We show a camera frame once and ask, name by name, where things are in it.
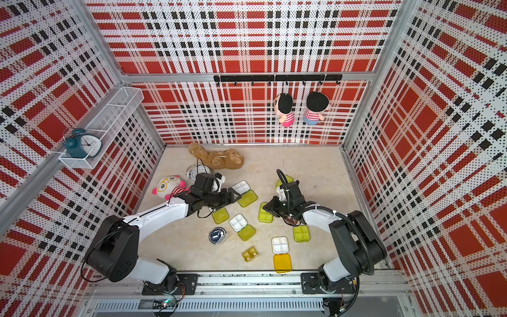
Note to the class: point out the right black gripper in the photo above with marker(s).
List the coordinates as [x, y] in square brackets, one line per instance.
[272, 208]

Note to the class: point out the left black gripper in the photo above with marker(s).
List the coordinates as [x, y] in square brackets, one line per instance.
[226, 200]

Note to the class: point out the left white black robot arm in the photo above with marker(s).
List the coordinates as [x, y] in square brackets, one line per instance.
[114, 251]

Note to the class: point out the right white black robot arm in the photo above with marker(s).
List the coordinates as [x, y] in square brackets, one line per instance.
[358, 246]

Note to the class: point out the small brown pill case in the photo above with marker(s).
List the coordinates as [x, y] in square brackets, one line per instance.
[292, 222]

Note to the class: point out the silver alarm clock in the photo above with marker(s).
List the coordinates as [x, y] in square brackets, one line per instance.
[193, 171]

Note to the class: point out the pink white plush toy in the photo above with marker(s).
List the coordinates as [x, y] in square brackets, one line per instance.
[169, 187]

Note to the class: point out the brown plush bear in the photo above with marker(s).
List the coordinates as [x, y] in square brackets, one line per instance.
[216, 160]

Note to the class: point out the round dark blue tin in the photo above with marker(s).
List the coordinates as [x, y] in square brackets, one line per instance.
[217, 236]

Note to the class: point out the yellow pillbox open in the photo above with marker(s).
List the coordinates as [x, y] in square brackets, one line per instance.
[281, 259]

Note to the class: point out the doll with pink striped shirt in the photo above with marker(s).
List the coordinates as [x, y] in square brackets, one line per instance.
[284, 109]

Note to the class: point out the doll with black hat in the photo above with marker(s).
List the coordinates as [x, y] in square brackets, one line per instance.
[316, 104]

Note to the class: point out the green circuit board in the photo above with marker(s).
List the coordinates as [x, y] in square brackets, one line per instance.
[157, 304]

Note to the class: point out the teal alarm clock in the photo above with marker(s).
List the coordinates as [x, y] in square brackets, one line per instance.
[80, 144]

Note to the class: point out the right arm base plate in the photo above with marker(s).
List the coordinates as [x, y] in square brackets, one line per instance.
[317, 283]

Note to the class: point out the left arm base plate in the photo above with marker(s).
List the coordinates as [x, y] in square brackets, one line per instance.
[186, 283]

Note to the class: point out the white wire shelf basket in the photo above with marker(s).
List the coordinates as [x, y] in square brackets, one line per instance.
[106, 125]

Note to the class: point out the black hook rail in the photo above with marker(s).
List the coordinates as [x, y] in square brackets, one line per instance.
[277, 78]

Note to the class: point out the aluminium rail front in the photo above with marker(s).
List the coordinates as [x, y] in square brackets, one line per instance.
[243, 284]

